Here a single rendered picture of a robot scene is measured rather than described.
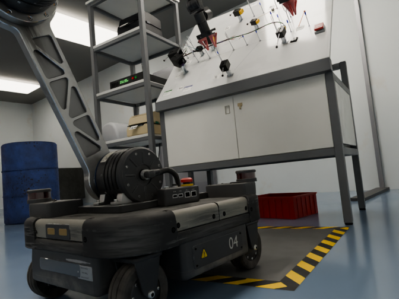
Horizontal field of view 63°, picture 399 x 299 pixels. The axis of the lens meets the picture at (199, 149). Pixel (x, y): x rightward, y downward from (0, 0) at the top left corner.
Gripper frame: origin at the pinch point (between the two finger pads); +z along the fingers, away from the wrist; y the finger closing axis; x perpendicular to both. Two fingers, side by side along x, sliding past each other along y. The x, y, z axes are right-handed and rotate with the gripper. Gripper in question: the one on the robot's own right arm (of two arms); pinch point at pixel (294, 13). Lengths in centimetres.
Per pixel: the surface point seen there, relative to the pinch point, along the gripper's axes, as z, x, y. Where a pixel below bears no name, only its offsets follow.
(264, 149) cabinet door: 64, 11, 35
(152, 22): -32, -51, 125
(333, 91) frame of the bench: 44.0, -6.0, -5.6
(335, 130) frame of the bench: 62, 4, -4
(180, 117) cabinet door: 35, 2, 93
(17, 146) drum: 18, 15, 312
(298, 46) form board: 19.6, -27.1, 12.3
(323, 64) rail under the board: 29.7, -9.3, -3.8
